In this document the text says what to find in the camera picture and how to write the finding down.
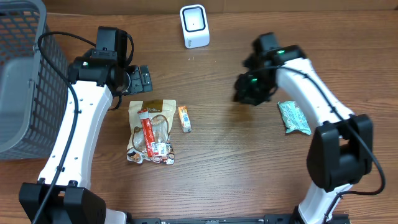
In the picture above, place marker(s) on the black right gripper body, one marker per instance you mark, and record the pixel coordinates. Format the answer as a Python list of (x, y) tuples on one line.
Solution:
[(245, 92)]

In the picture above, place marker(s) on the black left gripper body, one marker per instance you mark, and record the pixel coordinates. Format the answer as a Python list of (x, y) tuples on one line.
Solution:
[(138, 79)]

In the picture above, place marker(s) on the brown white snack pouch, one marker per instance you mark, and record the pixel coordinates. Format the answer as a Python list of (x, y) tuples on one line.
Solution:
[(161, 114)]

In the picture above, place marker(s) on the teal orange snack pack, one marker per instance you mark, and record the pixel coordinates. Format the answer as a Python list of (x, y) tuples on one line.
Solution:
[(293, 118)]

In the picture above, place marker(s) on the small orange snack packet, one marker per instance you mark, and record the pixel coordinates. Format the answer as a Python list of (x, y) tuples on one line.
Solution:
[(184, 118)]

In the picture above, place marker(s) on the red stick packet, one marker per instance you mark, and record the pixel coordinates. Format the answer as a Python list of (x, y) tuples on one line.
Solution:
[(147, 130)]

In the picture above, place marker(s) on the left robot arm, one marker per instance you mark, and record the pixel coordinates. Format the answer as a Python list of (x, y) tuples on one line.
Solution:
[(62, 193)]

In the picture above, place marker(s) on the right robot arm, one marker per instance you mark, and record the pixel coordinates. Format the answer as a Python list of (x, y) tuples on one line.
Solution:
[(337, 158)]

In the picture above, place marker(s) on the white barcode scanner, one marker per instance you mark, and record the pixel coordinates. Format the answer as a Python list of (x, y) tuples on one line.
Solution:
[(194, 26)]

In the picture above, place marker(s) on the grey plastic shopping basket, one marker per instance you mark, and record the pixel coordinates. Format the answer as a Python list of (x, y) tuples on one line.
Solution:
[(33, 96)]

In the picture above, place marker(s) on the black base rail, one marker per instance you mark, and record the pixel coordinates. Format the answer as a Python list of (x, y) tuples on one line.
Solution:
[(266, 219)]

